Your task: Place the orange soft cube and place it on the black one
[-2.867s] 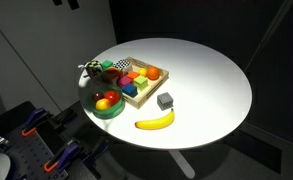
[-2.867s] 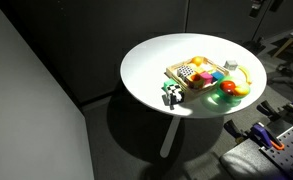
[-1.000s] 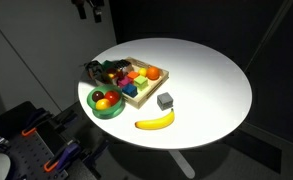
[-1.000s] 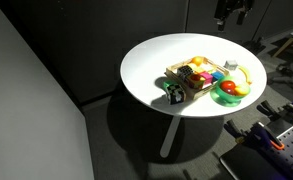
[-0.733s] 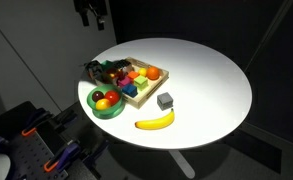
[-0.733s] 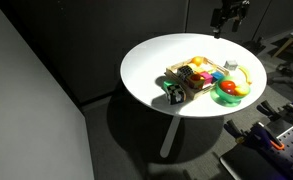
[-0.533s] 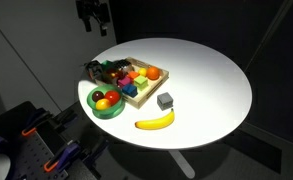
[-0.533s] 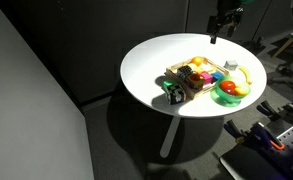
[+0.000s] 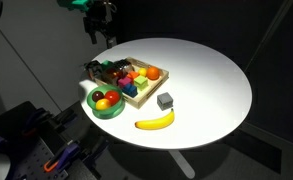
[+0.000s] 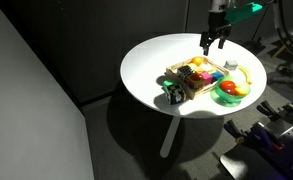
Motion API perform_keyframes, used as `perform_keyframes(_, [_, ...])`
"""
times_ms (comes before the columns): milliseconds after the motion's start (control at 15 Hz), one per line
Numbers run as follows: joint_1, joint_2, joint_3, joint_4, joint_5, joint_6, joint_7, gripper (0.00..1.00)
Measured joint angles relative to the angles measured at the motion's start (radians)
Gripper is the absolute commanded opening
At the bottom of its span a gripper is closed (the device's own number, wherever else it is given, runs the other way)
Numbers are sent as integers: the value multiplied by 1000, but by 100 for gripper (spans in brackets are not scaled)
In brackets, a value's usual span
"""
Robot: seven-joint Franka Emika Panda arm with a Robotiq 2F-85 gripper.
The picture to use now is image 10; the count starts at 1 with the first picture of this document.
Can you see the pink wooden cube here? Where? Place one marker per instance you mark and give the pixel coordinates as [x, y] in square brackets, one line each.
[206, 77]

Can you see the black white checkered soft cube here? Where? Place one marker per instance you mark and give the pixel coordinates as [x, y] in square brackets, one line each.
[175, 94]

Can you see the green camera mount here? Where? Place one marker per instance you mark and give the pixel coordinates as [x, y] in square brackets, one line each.
[242, 11]

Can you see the red apple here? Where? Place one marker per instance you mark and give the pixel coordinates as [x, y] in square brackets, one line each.
[227, 86]

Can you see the white table leg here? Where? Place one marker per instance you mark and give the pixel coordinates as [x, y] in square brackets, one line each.
[170, 136]

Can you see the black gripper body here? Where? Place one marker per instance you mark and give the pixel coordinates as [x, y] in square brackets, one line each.
[216, 25]

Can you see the black perforated mounting board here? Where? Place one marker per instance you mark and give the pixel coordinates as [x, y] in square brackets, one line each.
[292, 133]

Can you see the black clamp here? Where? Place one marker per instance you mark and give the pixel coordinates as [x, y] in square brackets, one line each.
[268, 110]
[235, 128]

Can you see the orange fruit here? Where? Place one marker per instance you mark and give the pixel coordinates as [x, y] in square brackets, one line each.
[196, 60]

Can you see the yellow round fruit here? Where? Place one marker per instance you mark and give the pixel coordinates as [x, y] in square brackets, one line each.
[242, 88]

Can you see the yellow banana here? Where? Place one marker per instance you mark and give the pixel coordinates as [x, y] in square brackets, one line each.
[246, 74]

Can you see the wooden furniture leg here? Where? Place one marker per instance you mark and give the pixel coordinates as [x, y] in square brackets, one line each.
[279, 50]

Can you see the black padded block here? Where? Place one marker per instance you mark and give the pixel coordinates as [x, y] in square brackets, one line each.
[246, 165]

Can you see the black white dotted soft cube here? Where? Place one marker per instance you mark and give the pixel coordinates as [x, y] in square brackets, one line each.
[184, 72]

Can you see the lime green wooden cube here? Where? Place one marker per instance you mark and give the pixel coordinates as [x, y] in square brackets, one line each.
[210, 69]

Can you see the grey cube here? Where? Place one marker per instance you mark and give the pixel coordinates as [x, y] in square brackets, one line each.
[231, 64]

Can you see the green plastic bowl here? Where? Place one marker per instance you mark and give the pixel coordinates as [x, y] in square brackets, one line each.
[231, 97]

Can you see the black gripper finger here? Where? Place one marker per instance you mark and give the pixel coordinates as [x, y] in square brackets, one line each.
[222, 41]
[206, 48]

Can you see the blue wooden cube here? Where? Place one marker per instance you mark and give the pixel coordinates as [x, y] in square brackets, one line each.
[217, 76]

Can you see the wooden tray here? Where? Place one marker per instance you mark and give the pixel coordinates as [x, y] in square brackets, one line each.
[190, 90]

